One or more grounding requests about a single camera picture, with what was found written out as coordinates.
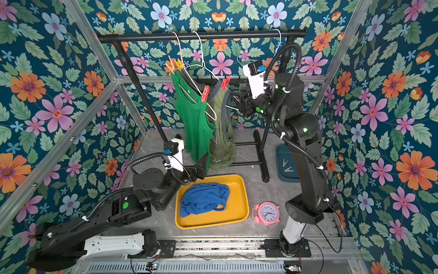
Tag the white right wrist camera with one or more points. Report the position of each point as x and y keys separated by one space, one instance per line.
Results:
x=255 y=72

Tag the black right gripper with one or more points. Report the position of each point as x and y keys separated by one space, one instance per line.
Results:
x=244 y=103

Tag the red clothespin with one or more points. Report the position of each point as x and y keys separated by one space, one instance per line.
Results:
x=225 y=83
x=205 y=94

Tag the yellow plastic tray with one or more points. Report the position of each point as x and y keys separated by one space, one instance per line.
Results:
x=237 y=209

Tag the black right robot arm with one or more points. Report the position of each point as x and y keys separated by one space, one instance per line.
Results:
x=282 y=106

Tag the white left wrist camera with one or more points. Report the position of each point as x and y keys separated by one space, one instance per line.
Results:
x=174 y=149

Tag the dark teal tray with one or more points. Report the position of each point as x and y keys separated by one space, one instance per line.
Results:
x=286 y=167

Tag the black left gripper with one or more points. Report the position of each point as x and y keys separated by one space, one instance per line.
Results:
x=197 y=172

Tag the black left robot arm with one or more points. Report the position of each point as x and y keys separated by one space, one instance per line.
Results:
x=155 y=183

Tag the green tank top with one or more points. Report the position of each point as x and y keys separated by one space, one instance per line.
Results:
x=192 y=110

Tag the pink alarm clock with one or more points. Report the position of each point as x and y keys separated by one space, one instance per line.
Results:
x=266 y=213

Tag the yellow clothespin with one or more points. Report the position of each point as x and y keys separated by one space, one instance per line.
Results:
x=178 y=65

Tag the blue tank top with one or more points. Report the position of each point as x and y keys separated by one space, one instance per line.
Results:
x=203 y=198

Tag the black clothes rack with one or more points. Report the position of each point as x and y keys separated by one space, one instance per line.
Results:
x=259 y=143

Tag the pink wire hanger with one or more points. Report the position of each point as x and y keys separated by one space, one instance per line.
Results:
x=214 y=115

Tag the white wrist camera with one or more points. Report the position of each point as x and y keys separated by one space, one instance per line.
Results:
x=174 y=149
x=255 y=72

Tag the olive grey tank top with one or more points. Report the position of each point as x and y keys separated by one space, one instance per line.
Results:
x=223 y=148

